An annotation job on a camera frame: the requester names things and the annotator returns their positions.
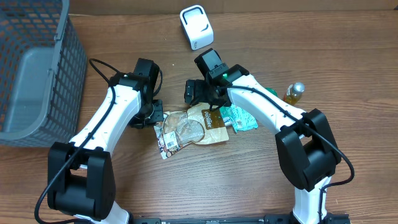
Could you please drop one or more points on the grey plastic shopping basket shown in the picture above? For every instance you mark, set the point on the grey plastic shopping basket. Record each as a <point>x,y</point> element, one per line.
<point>43,67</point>

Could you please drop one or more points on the yellow dish soap bottle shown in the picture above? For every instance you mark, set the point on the yellow dish soap bottle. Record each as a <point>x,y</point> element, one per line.
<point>294,93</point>

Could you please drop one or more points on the teal tissue pack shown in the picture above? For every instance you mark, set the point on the teal tissue pack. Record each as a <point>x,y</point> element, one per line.
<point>238,118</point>

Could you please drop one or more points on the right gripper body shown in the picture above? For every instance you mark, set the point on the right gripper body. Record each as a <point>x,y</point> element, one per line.
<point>206,94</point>

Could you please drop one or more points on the white barcode scanner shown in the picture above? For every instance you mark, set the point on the white barcode scanner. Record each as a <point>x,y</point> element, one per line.
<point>196,27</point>

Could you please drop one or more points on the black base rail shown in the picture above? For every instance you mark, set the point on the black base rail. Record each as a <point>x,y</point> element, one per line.
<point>217,220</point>

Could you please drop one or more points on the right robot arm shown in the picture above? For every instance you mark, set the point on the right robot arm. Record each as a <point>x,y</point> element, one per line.
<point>305,143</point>

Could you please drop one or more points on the green lid seasoning jar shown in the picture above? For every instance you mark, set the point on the green lid seasoning jar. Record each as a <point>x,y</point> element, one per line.
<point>271,90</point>

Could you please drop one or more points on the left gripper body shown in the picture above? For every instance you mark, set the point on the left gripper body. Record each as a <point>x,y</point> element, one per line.
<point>149,112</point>

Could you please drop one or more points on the brown white snack bag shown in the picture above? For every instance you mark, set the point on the brown white snack bag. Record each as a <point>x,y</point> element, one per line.
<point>197,125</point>

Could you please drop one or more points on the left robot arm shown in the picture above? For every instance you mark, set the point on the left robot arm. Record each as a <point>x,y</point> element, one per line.
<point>80,175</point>

